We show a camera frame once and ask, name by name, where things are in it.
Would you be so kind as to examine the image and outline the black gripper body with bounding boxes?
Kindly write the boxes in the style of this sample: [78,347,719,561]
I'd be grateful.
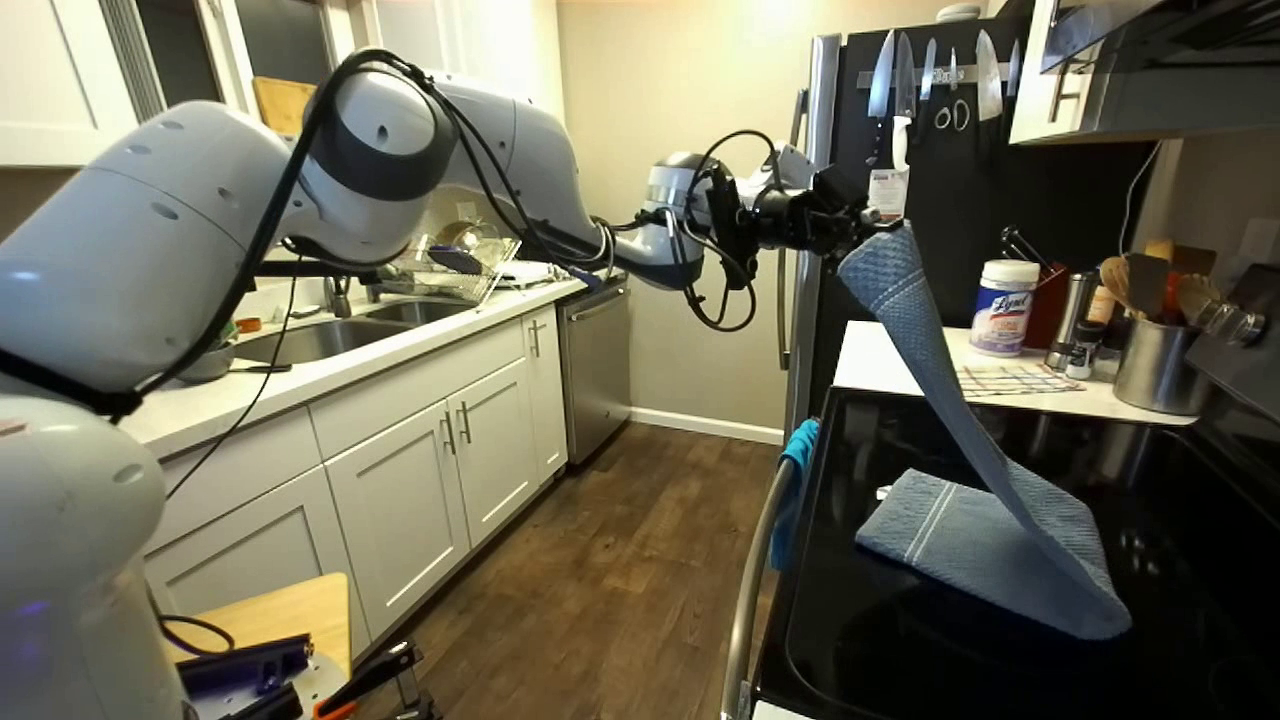
[745,177,852,261]

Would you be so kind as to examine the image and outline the pale blue towel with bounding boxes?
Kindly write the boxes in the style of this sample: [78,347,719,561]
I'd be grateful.
[836,225,1135,644]

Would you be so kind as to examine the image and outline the bright blue towel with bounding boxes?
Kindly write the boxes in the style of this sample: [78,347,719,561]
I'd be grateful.
[767,416,825,575]

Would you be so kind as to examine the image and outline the black glass-top oven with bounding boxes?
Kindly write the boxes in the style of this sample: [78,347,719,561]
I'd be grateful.
[715,261,1280,720]

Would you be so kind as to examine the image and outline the white paper tag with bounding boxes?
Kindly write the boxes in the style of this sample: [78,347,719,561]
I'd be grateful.
[863,163,912,221]

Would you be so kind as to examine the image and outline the black refrigerator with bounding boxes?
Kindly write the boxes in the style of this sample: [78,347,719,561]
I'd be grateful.
[777,16,1164,433]

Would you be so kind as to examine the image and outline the long steel knife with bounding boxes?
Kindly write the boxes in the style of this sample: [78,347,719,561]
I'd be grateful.
[863,34,900,171]

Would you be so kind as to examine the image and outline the white wipes canister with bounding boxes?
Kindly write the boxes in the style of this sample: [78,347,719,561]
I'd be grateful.
[967,255,1043,355]

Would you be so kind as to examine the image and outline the small steel knife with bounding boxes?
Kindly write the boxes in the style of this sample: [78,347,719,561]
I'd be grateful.
[914,35,945,107]

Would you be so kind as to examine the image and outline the wide steel knife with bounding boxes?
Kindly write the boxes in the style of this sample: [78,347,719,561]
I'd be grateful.
[971,28,1009,127]

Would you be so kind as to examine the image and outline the dark red box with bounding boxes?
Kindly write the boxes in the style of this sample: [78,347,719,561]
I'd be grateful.
[1018,263,1074,351]

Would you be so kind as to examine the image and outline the checked white dish cloth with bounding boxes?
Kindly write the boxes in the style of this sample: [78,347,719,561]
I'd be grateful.
[954,359,1088,401]

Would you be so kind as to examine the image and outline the steel pepper mill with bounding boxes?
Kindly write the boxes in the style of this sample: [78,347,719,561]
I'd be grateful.
[1054,274,1105,365]

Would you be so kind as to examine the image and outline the small black kitchen gadget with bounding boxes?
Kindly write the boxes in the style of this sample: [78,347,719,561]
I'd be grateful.
[1043,338,1123,385]

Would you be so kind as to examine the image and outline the stainless steel dishwasher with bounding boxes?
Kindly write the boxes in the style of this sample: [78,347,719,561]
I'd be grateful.
[557,282,637,471]

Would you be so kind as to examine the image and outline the white cloth on counter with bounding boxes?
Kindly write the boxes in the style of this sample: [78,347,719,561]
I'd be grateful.
[496,255,572,292]

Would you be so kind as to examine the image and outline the wooden spatula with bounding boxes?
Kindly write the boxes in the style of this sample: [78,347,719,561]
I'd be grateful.
[1101,250,1177,327]

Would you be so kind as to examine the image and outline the wooden spoon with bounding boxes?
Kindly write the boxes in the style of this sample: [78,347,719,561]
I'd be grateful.
[1138,238,1218,292]

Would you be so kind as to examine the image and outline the steel utensil holder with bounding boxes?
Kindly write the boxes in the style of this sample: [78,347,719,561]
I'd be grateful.
[1113,316,1205,416]

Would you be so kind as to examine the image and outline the clear glass bowl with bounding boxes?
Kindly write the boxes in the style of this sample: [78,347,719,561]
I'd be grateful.
[414,217,516,305]

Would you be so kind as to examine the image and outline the stainless steel microwave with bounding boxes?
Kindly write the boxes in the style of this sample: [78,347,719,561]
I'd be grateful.
[1034,0,1280,144]

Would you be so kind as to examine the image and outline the chrome sink faucet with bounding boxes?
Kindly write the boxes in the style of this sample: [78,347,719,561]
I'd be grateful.
[315,278,363,319]

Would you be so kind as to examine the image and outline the white base cabinets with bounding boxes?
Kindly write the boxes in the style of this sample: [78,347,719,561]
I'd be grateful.
[137,302,572,657]

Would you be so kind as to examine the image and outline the steel kitchen sink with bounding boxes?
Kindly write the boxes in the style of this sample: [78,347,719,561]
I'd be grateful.
[233,292,470,374]

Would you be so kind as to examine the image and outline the wooden cutting board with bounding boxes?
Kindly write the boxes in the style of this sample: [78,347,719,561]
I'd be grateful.
[253,77,320,142]

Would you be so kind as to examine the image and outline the blue bowl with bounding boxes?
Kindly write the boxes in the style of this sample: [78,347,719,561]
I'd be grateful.
[170,340,238,388]

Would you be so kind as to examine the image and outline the red and black tool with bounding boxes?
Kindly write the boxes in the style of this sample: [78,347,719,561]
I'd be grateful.
[313,636,421,720]

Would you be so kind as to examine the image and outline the light wooden board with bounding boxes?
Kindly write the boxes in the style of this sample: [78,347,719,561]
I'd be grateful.
[154,571,355,674]

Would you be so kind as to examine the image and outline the kitchen window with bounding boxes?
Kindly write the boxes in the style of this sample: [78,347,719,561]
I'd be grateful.
[96,0,369,127]

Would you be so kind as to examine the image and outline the dark blue plastic object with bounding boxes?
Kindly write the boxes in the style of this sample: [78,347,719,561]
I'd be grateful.
[174,633,320,720]

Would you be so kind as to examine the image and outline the white-handled steel knife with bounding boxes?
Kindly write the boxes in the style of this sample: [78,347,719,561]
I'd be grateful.
[893,34,919,177]

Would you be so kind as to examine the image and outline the black-handled scissors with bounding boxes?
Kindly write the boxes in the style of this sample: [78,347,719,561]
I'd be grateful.
[931,93,975,138]

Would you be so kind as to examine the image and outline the white wall cabinet with handle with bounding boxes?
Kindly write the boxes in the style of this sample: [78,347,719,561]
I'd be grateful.
[355,0,572,127]

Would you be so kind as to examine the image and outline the silver oven door handle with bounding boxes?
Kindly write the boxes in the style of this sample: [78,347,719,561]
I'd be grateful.
[715,456,800,720]

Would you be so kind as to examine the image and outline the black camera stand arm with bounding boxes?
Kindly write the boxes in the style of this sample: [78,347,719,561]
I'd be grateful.
[253,255,385,287]

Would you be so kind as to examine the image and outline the white wall cabinet plain door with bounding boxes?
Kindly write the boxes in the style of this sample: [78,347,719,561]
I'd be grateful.
[0,0,137,171]

